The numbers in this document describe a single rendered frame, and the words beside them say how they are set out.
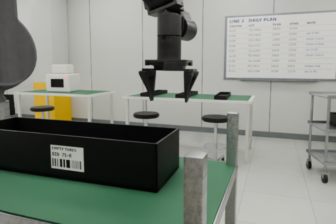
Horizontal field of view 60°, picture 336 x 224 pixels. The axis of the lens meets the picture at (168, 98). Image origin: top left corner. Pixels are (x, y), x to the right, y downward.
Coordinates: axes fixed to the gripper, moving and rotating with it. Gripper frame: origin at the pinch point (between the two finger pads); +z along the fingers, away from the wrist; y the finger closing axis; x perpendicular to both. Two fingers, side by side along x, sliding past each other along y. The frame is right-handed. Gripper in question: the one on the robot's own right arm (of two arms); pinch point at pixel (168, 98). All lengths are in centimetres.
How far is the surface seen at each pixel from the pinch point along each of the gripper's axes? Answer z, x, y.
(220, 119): 52, -268, 26
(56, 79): 15, -332, 307
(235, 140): 12.9, -15.4, -14.8
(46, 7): -122, -417, 396
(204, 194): 11.3, 25.5, -14.2
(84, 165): 16.1, 8.5, 18.4
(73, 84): 23, -348, 285
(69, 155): 14.2, 8.6, 22.6
